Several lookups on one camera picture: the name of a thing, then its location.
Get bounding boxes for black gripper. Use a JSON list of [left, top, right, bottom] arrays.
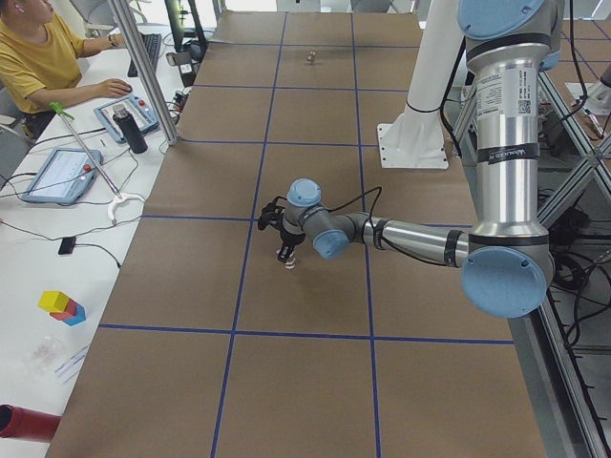
[[276, 227, 306, 261]]

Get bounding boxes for chrome metal pipe fitting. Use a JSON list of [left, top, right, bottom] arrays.
[[306, 51, 316, 65]]

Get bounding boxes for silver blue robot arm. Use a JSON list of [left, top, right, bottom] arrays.
[[259, 1, 564, 318]]

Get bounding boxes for person's hand on mouse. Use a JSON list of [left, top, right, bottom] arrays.
[[98, 78, 133, 98]]

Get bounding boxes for silver reacher grabber stick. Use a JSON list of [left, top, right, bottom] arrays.
[[50, 102, 145, 226]]

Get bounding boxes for black water bottle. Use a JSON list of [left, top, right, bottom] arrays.
[[113, 104, 148, 154]]

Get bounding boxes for far blue teach pendant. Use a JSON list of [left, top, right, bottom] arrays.
[[94, 94, 158, 143]]

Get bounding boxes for blue teach pendant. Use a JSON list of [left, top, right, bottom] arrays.
[[21, 148, 96, 205], [94, 94, 158, 143]]

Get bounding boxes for small black box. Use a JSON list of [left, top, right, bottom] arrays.
[[58, 236, 76, 256]]

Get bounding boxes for yellow red blue blocks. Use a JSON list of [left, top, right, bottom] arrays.
[[38, 290, 86, 326]]

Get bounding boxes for near blue teach pendant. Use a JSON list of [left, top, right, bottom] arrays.
[[21, 148, 96, 205]]

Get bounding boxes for black keyboard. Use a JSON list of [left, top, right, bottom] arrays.
[[127, 33, 162, 77]]

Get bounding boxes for person in yellow shirt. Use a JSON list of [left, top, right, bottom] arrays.
[[1, 1, 124, 139]]

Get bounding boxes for red cylinder tube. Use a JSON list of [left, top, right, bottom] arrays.
[[1, 405, 61, 443]]

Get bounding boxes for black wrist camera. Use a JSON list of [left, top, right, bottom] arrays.
[[257, 196, 285, 231]]

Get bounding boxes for black camera cable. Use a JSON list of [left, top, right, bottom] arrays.
[[328, 186, 474, 266]]

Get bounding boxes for aluminium frame post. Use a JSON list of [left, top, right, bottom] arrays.
[[108, 0, 178, 146]]

